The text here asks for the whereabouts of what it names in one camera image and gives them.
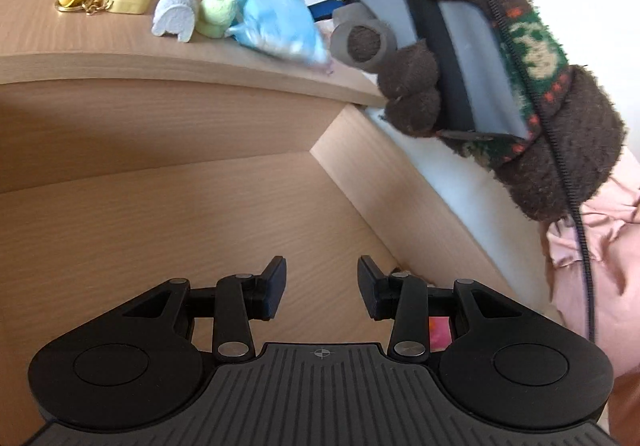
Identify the brown knitted gloved hand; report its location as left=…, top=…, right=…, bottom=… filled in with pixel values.
left=331, top=0, right=625, bottom=221

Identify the pink pig toy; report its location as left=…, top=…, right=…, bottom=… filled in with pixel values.
left=428, top=317, right=452, bottom=353

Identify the wooden drawer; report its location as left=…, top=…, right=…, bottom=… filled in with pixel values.
left=1, top=80, right=549, bottom=445

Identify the pink sleeve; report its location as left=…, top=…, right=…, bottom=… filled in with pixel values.
left=546, top=148, right=639, bottom=377

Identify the lavender plush bunny toy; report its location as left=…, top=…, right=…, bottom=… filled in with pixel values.
left=151, top=0, right=198, bottom=42

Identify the green bunny figure toy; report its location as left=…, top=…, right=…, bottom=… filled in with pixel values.
left=195, top=0, right=238, bottom=39

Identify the blue tissue pack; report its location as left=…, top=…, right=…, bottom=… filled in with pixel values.
left=226, top=0, right=331, bottom=66

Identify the golden bell keychain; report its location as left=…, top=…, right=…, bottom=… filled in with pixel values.
left=54, top=0, right=113, bottom=16

